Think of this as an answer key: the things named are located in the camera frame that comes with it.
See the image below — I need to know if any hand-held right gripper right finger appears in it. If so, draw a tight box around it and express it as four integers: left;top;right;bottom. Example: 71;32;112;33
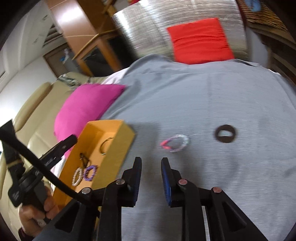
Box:
161;157;270;241

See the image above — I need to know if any brown ring hair tie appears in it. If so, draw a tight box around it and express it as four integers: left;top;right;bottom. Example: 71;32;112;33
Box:
215;125;236;143

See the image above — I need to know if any white bead bracelet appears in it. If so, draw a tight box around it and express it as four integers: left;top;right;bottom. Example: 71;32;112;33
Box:
72;168;83;186

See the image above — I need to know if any orange cardboard box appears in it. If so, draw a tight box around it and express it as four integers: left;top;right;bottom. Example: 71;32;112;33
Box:
52;119;136;209

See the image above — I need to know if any black hair tie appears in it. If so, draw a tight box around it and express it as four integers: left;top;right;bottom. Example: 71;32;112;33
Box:
79;152;89;167

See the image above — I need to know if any black cable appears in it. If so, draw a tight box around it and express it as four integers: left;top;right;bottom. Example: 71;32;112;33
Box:
0;126;93;207

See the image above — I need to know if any thin metal bangle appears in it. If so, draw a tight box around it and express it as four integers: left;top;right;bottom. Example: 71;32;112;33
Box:
100;137;114;155

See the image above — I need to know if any person's left hand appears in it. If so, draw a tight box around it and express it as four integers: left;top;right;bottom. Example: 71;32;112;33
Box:
18;185;57;237

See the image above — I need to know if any purple bead bracelet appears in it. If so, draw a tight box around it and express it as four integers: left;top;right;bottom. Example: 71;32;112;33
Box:
83;164;98;181

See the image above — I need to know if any wooden table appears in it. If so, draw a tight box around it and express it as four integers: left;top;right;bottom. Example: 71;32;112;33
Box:
247;22;296;84

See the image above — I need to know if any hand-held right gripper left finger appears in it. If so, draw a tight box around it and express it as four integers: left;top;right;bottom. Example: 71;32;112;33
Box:
35;157;142;241

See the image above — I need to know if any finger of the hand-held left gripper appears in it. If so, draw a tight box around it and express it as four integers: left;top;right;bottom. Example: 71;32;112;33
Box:
1;119;22;179
38;135;78;169

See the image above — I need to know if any pink clear bead bracelet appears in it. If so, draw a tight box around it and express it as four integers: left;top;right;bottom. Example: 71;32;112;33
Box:
160;135;189;153

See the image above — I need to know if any small red pillow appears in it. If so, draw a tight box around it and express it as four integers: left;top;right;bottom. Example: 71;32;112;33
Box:
167;18;235;65

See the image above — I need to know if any person's left forearm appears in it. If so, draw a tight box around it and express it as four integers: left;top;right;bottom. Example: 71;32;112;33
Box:
18;227;35;241

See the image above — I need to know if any wicker basket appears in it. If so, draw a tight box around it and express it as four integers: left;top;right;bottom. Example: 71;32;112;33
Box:
236;0;289;32

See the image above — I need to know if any beige sofa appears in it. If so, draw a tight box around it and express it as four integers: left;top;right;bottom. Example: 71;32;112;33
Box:
0;72;111;209

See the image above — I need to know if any pink pillow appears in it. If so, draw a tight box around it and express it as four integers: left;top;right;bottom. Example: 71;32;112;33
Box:
54;84;126;158

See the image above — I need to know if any wall vent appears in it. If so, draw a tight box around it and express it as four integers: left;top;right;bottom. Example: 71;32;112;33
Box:
43;24;63;48

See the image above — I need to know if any wooden cabinet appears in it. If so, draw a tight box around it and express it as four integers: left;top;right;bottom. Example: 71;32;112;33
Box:
45;0;137;77

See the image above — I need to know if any patterned cloth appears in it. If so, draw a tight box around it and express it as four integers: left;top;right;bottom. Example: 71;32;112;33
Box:
58;74;89;87

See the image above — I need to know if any brown door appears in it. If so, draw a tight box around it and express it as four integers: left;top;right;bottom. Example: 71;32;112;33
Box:
44;45;88;77

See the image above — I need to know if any blue cloth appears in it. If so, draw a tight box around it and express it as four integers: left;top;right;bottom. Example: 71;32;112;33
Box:
246;0;260;12

